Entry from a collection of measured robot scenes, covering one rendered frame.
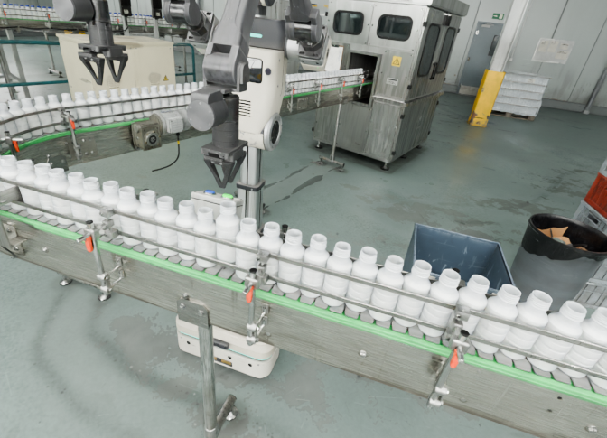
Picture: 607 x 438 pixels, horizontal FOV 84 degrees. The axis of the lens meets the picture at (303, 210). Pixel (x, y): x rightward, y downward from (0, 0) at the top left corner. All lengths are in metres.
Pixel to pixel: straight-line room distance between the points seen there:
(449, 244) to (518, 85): 8.79
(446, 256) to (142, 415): 1.49
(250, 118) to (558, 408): 1.24
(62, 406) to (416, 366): 1.60
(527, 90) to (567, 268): 7.93
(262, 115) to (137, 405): 1.41
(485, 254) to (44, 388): 2.03
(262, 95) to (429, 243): 0.87
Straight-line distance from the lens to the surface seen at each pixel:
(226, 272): 0.94
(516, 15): 8.41
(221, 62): 0.72
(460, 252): 1.48
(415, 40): 4.26
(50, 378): 2.17
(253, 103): 1.36
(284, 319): 0.91
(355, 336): 0.88
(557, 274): 2.57
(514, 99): 10.14
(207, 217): 0.87
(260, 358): 1.75
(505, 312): 0.84
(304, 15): 1.16
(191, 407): 1.88
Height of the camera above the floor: 1.61
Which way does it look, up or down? 29 degrees down
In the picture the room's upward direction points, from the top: 7 degrees clockwise
